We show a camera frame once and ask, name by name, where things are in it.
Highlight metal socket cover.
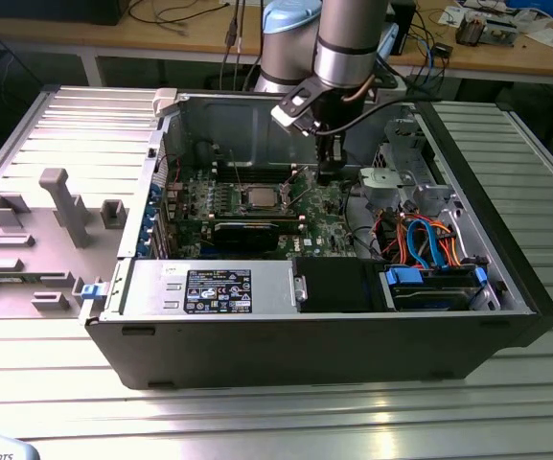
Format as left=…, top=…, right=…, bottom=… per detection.
left=279, top=165, right=313, bottom=206

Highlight silver CPU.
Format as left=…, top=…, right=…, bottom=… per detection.
left=246, top=188, right=282, bottom=210

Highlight metal locking lever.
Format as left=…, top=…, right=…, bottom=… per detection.
left=230, top=149, right=245, bottom=192

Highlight CPU socket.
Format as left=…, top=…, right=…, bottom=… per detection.
left=237, top=180, right=302, bottom=217

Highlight metal CPU cooler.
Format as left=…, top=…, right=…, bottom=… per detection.
left=455, top=12, right=489, bottom=48

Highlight silver drive cage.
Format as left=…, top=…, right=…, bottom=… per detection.
left=356, top=166, right=421, bottom=205

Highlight green motherboard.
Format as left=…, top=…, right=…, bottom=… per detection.
left=173, top=165, right=357, bottom=264

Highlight black graphics card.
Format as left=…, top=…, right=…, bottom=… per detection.
left=212, top=218, right=282, bottom=254

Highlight black tower box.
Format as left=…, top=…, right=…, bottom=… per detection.
left=390, top=0, right=419, bottom=57

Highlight hard disk in blue carrier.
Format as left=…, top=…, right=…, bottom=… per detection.
left=380, top=264, right=491, bottom=312

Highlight pale case latch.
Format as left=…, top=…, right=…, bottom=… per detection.
left=152, top=88, right=180, bottom=119

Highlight black PC case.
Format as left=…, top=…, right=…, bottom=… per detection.
left=82, top=84, right=553, bottom=392

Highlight grey metal box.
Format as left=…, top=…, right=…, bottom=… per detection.
left=484, top=17, right=518, bottom=48

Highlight silver power supply unit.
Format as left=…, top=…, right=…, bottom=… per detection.
left=112, top=260, right=302, bottom=318

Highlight white papers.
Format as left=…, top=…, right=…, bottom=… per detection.
left=524, top=27, right=553, bottom=50

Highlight blue cardboard box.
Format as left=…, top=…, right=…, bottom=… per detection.
left=504, top=0, right=553, bottom=15

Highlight blue plastic clip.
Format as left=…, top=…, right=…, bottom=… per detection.
left=81, top=282, right=108, bottom=303

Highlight grey parts rack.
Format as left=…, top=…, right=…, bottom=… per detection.
left=0, top=167, right=131, bottom=321

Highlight black equipment box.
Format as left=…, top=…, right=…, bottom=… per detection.
left=0, top=0, right=124, bottom=26

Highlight wooden desk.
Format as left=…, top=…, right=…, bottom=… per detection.
left=0, top=0, right=553, bottom=90

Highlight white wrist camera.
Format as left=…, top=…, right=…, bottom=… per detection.
left=269, top=90, right=316, bottom=138

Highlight grey disk bay frame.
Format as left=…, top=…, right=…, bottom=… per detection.
left=374, top=117, right=453, bottom=219

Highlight blue flat data wire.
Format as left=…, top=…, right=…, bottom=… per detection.
left=407, top=218, right=445, bottom=269

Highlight orange power wires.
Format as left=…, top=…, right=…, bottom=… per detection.
left=379, top=213, right=464, bottom=267

